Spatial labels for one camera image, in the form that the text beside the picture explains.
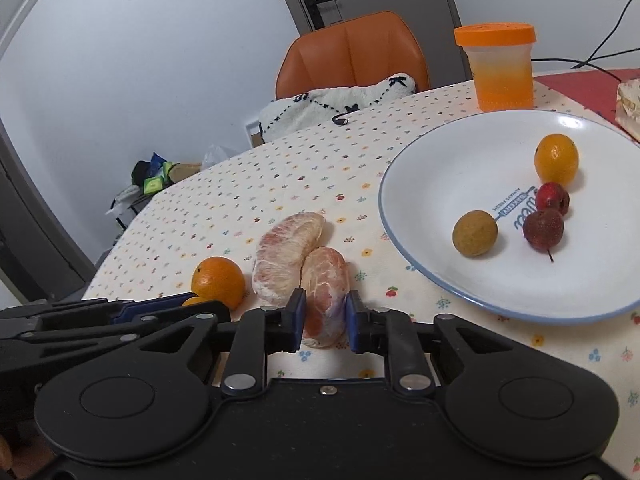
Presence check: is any peeled pomelo segment long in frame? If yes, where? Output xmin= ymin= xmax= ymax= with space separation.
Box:
xmin=252 ymin=212 xmax=326 ymax=307

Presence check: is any large orange mandarin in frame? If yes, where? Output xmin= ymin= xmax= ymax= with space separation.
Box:
xmin=191 ymin=257 xmax=246 ymax=310

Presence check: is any peeled pomelo segment short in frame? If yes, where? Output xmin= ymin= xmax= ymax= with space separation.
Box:
xmin=300 ymin=247 xmax=350 ymax=348

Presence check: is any person's left hand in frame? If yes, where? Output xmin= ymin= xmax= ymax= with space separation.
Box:
xmin=1 ymin=432 xmax=55 ymax=479

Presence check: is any brown longan fruit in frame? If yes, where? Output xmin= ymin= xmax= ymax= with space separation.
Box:
xmin=452 ymin=210 xmax=498 ymax=258

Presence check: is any clutter shelf with items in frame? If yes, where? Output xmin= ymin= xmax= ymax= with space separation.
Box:
xmin=106 ymin=153 xmax=201 ymax=231

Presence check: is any floral patterned tablecloth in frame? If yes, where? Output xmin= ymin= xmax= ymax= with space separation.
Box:
xmin=87 ymin=82 xmax=639 ymax=479

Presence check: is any white plastic bag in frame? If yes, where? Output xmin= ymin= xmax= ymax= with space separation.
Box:
xmin=201 ymin=144 xmax=239 ymax=170

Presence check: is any red hawthorn berry lower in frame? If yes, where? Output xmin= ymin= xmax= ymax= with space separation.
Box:
xmin=523 ymin=208 xmax=564 ymax=261

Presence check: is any red hawthorn berry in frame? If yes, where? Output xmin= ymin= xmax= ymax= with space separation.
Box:
xmin=523 ymin=208 xmax=564 ymax=261
xmin=535 ymin=182 xmax=570 ymax=216

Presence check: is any white plate blue rim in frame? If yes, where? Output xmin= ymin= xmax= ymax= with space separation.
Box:
xmin=378 ymin=110 xmax=639 ymax=324

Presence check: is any cardboard box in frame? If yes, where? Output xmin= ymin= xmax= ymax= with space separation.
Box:
xmin=245 ymin=120 xmax=264 ymax=148

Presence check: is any red hawthorn berry upper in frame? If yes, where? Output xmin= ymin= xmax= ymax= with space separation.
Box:
xmin=535 ymin=182 xmax=570 ymax=216

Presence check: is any white black patterned cushion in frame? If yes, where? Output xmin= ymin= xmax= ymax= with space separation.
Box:
xmin=258 ymin=73 xmax=418 ymax=142

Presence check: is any orange on plate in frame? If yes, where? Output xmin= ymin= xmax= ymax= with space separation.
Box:
xmin=534 ymin=133 xmax=579 ymax=186

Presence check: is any orange leather chair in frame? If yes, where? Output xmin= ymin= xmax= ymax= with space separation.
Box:
xmin=274 ymin=11 xmax=431 ymax=99

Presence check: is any orange lidded plastic jar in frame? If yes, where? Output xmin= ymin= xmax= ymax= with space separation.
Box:
xmin=454 ymin=23 xmax=537 ymax=112

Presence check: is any red orange table mat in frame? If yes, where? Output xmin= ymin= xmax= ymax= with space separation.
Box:
xmin=535 ymin=70 xmax=620 ymax=124

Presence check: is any floral tissue box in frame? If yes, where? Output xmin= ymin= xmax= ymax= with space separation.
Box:
xmin=615 ymin=78 xmax=640 ymax=142

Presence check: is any black door handle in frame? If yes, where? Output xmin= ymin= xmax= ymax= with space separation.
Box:
xmin=302 ymin=0 xmax=333 ymax=30

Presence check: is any black cable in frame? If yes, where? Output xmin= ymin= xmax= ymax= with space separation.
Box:
xmin=530 ymin=0 xmax=640 ymax=84

